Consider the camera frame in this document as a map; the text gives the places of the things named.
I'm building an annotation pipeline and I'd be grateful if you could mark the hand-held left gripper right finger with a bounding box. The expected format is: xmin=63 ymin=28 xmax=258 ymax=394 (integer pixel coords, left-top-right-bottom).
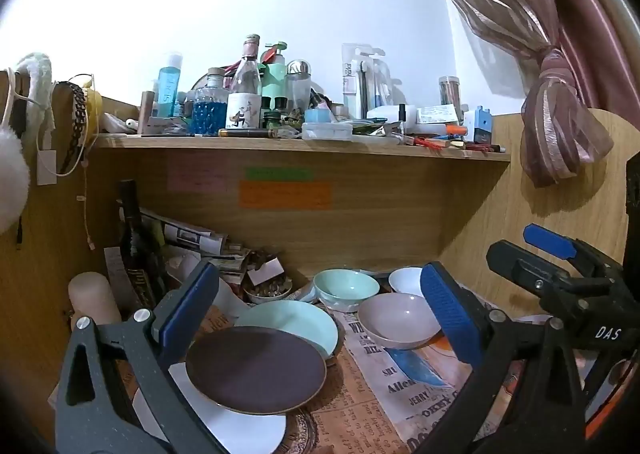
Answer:
xmin=420 ymin=261 xmax=588 ymax=454

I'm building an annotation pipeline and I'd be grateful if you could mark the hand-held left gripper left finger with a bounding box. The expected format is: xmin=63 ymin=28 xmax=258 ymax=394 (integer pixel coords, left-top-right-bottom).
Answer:
xmin=54 ymin=260 xmax=228 ymax=454

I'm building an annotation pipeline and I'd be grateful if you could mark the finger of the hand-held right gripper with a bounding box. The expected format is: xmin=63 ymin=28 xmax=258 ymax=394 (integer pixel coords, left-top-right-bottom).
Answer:
xmin=486 ymin=240 xmax=576 ymax=300
xmin=523 ymin=223 xmax=583 ymax=265

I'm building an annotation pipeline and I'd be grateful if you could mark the pale pink bowl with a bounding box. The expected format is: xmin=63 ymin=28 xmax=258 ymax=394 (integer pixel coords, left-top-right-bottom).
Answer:
xmin=357 ymin=293 xmax=443 ymax=350

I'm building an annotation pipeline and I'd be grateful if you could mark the white bowl with dark dots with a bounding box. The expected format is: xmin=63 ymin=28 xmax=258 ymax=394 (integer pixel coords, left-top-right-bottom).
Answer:
xmin=388 ymin=267 xmax=426 ymax=297

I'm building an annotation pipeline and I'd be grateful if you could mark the dark purple plate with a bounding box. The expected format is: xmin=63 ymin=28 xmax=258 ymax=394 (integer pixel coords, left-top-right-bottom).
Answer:
xmin=185 ymin=325 xmax=328 ymax=416

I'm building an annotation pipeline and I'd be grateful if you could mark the mint green bowl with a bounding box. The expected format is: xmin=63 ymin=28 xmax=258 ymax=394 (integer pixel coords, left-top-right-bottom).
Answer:
xmin=313 ymin=269 xmax=381 ymax=312

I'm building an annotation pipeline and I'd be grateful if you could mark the mint green plate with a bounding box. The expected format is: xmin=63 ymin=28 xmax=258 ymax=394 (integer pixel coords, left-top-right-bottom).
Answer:
xmin=232 ymin=301 xmax=346 ymax=367

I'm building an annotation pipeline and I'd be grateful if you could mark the stack of newspapers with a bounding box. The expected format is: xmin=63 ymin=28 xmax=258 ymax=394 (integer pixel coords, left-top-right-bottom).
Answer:
xmin=140 ymin=207 xmax=251 ymax=285

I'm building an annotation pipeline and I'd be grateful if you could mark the small bowl of trinkets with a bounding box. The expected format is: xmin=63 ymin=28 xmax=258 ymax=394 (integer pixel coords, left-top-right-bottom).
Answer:
xmin=243 ymin=279 xmax=293 ymax=305

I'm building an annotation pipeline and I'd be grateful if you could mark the dark wine bottle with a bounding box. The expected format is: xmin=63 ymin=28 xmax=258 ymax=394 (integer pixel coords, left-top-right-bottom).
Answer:
xmin=116 ymin=179 xmax=168 ymax=315

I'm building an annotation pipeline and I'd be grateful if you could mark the small white box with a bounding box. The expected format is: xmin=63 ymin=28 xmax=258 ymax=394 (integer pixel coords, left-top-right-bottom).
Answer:
xmin=246 ymin=257 xmax=283 ymax=286

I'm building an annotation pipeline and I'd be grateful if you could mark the white candle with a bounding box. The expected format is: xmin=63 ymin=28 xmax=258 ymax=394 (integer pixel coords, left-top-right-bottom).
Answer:
xmin=68 ymin=271 xmax=123 ymax=330

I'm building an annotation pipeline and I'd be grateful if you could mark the blue pencil sharpener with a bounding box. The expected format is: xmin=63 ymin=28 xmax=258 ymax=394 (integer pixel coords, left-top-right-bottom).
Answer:
xmin=467 ymin=106 xmax=495 ymax=144

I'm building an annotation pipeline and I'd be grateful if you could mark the pink sticky note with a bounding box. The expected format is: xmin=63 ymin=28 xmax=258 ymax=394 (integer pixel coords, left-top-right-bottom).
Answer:
xmin=167 ymin=157 xmax=227 ymax=192

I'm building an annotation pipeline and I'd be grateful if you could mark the white plate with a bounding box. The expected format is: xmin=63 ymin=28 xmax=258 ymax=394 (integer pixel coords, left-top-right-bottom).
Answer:
xmin=132 ymin=361 xmax=288 ymax=454

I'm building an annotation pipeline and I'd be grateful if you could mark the orange sticky note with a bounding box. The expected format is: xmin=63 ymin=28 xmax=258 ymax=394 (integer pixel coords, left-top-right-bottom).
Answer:
xmin=239 ymin=181 xmax=333 ymax=210

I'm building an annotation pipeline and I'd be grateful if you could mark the green sticky note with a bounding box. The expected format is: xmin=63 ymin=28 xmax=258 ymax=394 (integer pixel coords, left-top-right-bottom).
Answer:
xmin=245 ymin=167 xmax=316 ymax=181

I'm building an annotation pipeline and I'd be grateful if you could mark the white labelled box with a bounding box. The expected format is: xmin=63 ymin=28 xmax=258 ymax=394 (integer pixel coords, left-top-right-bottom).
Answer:
xmin=416 ymin=105 xmax=463 ymax=125

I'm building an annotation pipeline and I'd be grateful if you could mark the clear pencil tube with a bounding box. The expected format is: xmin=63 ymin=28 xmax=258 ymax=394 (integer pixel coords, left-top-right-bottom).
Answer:
xmin=438 ymin=76 xmax=462 ymax=108

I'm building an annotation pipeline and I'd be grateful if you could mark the pink curtain tieback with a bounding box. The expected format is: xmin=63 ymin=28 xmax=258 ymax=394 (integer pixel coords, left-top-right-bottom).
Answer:
xmin=539 ymin=47 xmax=573 ymax=85

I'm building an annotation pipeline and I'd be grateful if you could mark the dark brown pen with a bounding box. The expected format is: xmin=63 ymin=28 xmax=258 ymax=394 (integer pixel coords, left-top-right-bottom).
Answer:
xmin=218 ymin=128 xmax=278 ymax=138

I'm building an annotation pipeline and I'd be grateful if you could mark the round bottle with blue beads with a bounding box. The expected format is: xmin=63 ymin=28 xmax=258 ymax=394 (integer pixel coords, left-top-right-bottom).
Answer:
xmin=192 ymin=67 xmax=230 ymax=136

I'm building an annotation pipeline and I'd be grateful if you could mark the white paper tag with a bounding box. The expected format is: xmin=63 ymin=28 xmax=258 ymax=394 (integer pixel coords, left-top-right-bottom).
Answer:
xmin=36 ymin=149 xmax=57 ymax=186

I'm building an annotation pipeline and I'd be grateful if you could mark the white plastic case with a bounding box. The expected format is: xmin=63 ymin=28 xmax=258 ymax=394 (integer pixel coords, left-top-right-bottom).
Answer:
xmin=301 ymin=121 xmax=353 ymax=140

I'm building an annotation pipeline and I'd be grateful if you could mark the white pom-pom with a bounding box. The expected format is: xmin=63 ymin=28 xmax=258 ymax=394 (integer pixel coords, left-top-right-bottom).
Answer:
xmin=0 ymin=127 xmax=31 ymax=235

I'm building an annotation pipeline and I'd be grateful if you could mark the yellow headband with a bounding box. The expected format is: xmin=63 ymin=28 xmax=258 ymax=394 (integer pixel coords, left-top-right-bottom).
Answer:
xmin=82 ymin=76 xmax=103 ymax=145

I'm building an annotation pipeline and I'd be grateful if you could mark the tall blue liquid bottle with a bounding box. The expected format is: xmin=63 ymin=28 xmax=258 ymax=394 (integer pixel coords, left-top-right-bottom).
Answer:
xmin=151 ymin=53 xmax=183 ymax=117

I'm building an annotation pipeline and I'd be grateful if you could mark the black patterned headband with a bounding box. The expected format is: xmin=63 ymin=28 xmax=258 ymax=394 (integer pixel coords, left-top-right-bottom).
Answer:
xmin=52 ymin=81 xmax=90 ymax=175

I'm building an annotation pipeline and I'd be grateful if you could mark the clear glass bottle pink cap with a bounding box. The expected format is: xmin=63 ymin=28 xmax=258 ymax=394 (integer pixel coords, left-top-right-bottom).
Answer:
xmin=226 ymin=34 xmax=263 ymax=130

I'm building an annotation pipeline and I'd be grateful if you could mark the packaged toothbrush set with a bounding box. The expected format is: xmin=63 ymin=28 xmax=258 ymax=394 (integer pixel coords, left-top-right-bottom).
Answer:
xmin=341 ymin=43 xmax=391 ymax=119

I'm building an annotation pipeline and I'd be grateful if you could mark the mint green pump bottle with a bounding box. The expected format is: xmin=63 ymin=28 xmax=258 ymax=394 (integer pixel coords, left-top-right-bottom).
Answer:
xmin=260 ymin=40 xmax=288 ymax=100

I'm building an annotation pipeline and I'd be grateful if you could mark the clear bottle silver cap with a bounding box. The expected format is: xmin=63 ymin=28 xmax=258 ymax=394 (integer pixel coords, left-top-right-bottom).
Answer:
xmin=285 ymin=59 xmax=313 ymax=110

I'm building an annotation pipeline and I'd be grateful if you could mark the white fluffy headband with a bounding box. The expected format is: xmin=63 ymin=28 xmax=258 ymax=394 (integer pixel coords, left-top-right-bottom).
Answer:
xmin=14 ymin=52 xmax=55 ymax=145

